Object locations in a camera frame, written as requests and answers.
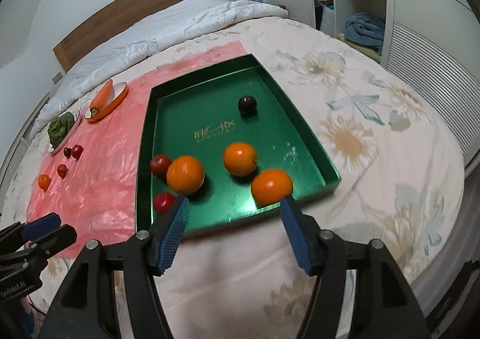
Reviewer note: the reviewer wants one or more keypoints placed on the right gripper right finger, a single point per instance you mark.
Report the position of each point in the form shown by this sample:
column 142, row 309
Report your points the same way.
column 384, row 304

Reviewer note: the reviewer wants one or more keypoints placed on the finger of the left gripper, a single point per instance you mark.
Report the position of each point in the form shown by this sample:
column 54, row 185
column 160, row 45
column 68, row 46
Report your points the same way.
column 41, row 249
column 21, row 233

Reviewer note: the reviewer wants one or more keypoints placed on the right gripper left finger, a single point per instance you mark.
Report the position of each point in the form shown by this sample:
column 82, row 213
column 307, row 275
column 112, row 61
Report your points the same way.
column 85, row 304

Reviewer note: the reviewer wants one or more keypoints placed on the orange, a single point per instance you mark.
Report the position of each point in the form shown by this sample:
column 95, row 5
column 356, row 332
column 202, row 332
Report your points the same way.
column 44, row 181
column 270, row 186
column 185, row 175
column 240, row 159

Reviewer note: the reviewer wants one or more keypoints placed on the dark plum back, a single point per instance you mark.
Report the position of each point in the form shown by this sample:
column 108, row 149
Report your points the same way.
column 67, row 152

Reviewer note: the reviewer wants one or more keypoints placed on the dark plum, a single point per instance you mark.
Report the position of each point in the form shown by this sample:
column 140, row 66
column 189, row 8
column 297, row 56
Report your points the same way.
column 67, row 152
column 247, row 106

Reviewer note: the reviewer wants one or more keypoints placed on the red apple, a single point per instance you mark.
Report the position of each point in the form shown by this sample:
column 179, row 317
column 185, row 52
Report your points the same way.
column 159, row 165

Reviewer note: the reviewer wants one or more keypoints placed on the pink plastic sheet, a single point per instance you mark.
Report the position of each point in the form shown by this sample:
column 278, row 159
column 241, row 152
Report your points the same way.
column 97, row 196

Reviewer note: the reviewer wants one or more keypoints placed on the white plate with greens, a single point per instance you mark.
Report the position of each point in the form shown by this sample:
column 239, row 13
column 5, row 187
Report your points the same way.
column 77, row 121

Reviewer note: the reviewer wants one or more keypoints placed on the green leafy vegetable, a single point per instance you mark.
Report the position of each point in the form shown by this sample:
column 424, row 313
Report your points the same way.
column 59, row 128

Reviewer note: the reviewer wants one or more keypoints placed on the floral bed sheet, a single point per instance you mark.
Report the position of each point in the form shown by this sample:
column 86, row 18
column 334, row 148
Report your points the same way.
column 402, row 176

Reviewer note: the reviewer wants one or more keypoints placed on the carrot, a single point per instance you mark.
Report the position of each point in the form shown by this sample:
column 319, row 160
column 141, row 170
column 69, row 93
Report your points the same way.
column 101, row 99

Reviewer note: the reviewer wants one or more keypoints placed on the orange bowl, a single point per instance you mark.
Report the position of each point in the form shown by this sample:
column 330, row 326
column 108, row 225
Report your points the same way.
column 119, row 92

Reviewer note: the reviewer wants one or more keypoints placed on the green tray box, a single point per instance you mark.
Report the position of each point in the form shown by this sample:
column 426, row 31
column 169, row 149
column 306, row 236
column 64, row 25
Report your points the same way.
column 197, row 115

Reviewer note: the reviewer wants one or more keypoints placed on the white duvet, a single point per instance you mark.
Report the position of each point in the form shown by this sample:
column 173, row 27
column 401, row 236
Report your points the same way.
column 183, row 21

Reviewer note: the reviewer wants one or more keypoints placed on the white wardrobe shelving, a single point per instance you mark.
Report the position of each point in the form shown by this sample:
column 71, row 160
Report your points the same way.
column 432, row 45

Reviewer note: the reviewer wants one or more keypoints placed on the blue towel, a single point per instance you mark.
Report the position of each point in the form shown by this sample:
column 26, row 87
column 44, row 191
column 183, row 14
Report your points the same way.
column 366, row 30

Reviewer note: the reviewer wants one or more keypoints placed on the white plastic bag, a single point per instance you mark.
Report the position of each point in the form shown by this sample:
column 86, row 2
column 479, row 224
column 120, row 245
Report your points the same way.
column 327, row 18

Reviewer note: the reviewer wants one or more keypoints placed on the wooden headboard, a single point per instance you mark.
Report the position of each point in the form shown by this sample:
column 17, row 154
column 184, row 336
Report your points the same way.
column 108, row 22

